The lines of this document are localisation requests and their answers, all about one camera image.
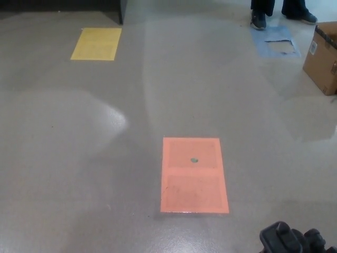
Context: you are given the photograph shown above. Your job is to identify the black phone stand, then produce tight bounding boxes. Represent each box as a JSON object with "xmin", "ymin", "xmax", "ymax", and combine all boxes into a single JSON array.
[{"xmin": 259, "ymin": 221, "xmax": 334, "ymax": 253}]

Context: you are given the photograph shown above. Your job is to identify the orange floor sheet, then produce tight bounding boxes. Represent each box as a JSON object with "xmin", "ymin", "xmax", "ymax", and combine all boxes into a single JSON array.
[{"xmin": 160, "ymin": 137, "xmax": 230, "ymax": 214}]

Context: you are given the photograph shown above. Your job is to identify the yellow floor sheet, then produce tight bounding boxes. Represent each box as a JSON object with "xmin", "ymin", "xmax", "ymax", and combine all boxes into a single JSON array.
[{"xmin": 70, "ymin": 27, "xmax": 123, "ymax": 61}]

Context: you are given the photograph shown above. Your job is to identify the torn blue floor sheet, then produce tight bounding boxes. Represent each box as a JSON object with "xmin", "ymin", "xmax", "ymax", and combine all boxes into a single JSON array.
[{"xmin": 250, "ymin": 25, "xmax": 302, "ymax": 60}]

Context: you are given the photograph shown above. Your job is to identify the dark sneaker with laces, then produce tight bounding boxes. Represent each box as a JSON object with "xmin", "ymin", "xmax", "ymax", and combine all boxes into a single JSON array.
[{"xmin": 250, "ymin": 10, "xmax": 267, "ymax": 31}]

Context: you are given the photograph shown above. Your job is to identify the dark trouser leg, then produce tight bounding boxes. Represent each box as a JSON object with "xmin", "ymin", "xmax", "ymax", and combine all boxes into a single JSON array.
[{"xmin": 250, "ymin": 0, "xmax": 276, "ymax": 17}]

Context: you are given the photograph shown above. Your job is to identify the brown cardboard box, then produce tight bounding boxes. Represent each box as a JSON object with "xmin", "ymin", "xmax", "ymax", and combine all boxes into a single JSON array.
[{"xmin": 302, "ymin": 22, "xmax": 337, "ymax": 96}]

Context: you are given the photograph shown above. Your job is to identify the person's dark shoes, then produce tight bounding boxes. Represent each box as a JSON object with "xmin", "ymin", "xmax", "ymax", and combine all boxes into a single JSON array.
[{"xmin": 281, "ymin": 0, "xmax": 312, "ymax": 18}]

